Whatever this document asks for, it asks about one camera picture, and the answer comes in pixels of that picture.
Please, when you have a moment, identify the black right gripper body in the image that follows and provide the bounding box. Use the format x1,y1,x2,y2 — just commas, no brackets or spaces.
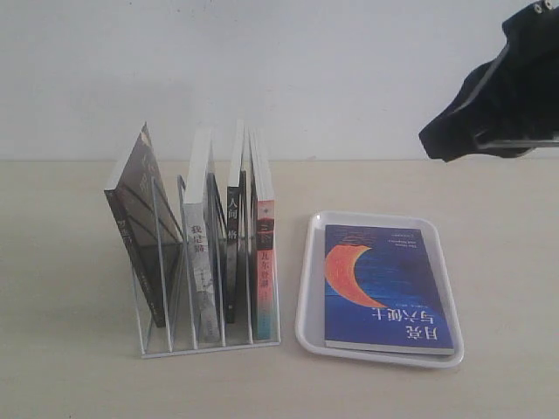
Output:
473,1,558,155

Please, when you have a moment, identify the blue book with orange moon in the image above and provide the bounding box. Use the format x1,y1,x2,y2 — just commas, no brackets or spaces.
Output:
324,224,455,355

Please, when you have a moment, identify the red teal spine book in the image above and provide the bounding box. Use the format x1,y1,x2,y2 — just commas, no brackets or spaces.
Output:
248,130,277,340

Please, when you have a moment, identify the grey spine book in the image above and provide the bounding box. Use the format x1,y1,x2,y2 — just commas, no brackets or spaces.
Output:
183,128,220,344

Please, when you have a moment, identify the black spine book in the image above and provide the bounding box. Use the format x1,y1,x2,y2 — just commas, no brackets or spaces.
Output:
209,120,245,324

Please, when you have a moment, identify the dark brown book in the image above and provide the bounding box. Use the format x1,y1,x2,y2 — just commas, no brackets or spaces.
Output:
104,125,182,328

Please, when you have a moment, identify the white plastic tray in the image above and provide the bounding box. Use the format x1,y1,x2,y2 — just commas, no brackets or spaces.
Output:
295,210,464,368

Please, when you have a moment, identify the white wire book rack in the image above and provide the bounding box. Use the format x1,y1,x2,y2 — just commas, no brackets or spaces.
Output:
131,171,281,359

